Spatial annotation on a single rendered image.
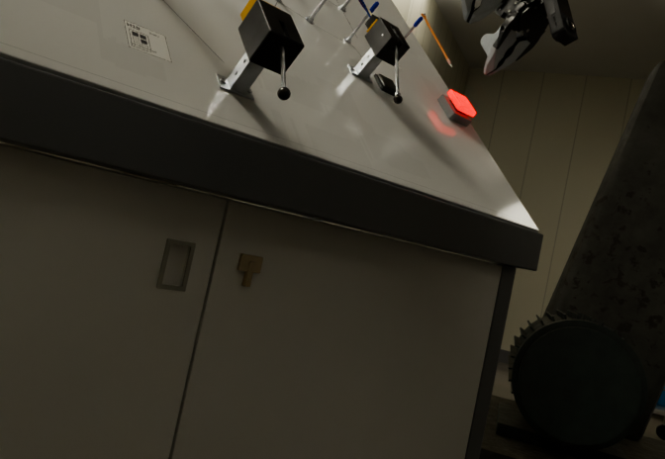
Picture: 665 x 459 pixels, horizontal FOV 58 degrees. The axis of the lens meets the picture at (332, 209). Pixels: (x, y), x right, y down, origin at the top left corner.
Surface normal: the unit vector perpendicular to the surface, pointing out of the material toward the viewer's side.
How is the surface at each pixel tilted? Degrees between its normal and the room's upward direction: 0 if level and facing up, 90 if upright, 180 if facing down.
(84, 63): 45
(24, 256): 90
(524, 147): 90
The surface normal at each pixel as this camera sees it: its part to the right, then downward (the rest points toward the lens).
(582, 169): -0.40, -0.14
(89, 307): 0.63, 0.09
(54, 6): 0.59, -0.62
